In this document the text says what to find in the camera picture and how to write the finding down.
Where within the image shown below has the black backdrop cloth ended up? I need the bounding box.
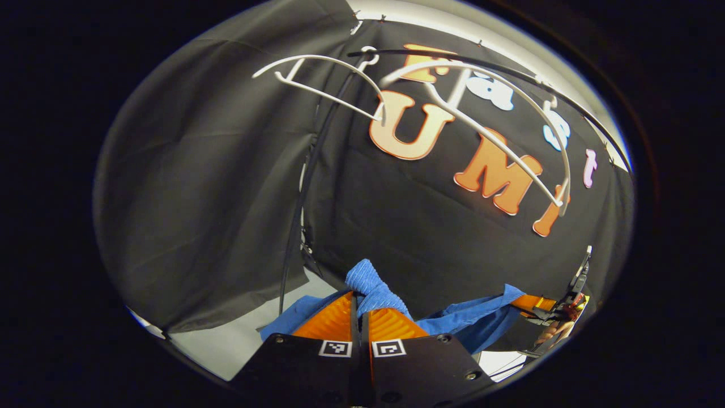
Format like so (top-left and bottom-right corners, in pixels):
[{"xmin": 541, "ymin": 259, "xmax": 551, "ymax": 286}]
[{"xmin": 93, "ymin": 0, "xmax": 635, "ymax": 352}]

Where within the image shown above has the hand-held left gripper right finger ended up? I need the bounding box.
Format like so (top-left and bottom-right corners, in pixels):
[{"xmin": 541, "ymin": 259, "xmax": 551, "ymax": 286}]
[{"xmin": 361, "ymin": 307, "xmax": 497, "ymax": 408}]

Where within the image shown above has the white plastic hanger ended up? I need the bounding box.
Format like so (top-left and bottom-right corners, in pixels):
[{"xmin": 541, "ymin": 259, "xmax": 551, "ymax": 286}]
[
  {"xmin": 252, "ymin": 45, "xmax": 387, "ymax": 126},
  {"xmin": 379, "ymin": 59, "xmax": 573, "ymax": 217}
]

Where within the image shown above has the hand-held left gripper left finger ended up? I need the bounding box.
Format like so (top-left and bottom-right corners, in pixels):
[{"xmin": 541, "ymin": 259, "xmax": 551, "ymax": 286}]
[{"xmin": 231, "ymin": 292, "xmax": 364, "ymax": 408}]

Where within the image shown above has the black clothes rack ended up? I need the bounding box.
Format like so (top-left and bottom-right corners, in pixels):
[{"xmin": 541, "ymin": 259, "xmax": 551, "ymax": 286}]
[{"xmin": 278, "ymin": 48, "xmax": 634, "ymax": 316}]

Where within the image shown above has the blue corduroy jacket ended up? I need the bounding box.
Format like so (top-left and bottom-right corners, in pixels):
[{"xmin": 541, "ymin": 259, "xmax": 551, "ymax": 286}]
[{"xmin": 259, "ymin": 259, "xmax": 527, "ymax": 355}]

